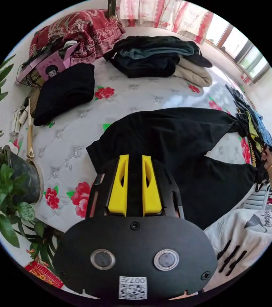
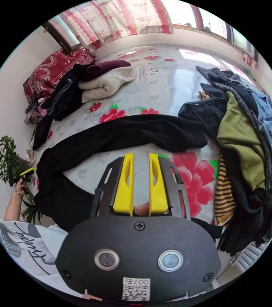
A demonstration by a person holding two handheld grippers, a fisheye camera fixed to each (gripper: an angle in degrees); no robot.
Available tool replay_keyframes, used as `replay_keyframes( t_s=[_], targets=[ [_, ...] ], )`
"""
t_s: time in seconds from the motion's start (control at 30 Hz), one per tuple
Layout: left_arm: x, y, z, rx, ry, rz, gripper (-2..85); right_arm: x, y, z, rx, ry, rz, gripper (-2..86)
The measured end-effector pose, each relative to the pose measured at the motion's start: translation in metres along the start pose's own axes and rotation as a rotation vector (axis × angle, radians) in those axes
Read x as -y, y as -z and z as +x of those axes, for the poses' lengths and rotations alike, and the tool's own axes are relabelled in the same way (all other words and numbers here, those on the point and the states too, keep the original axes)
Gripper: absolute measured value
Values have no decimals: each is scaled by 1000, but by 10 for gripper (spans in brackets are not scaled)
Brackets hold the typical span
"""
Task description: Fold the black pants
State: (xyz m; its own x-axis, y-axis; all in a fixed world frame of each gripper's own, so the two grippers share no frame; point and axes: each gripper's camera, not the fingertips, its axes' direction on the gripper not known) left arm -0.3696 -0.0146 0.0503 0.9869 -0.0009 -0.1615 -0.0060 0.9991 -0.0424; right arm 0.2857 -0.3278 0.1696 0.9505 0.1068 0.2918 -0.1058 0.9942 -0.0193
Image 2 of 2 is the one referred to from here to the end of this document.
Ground black pants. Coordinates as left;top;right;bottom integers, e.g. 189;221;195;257
33;114;223;243

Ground window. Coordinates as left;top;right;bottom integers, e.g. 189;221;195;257
172;4;260;59

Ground bed with floral sheet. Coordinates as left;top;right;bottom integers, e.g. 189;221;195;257
29;43;267;227

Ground pile of folded clothes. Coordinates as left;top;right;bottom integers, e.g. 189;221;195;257
31;59;136;151

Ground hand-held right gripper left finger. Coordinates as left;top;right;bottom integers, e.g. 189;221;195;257
113;154;135;217

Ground person's body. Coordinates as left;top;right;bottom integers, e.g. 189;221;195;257
0;216;70;294

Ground white radiator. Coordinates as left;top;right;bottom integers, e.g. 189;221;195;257
230;241;267;273

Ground red patterned rolled blanket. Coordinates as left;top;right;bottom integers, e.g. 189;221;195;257
22;48;96;104

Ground person's left forearm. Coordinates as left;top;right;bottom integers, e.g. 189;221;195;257
3;192;24;222

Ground red and white floral curtain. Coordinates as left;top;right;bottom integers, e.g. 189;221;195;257
58;0;175;47

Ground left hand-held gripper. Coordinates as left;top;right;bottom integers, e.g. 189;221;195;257
14;168;37;194

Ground person's left hand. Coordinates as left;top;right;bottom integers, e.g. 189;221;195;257
13;178;28;197

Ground green potted plant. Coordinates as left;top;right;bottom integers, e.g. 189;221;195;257
0;135;44;225

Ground person's right hand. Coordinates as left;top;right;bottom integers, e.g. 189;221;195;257
135;203;150;216

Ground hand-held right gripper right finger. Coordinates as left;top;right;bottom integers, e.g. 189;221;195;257
149;153;168;217

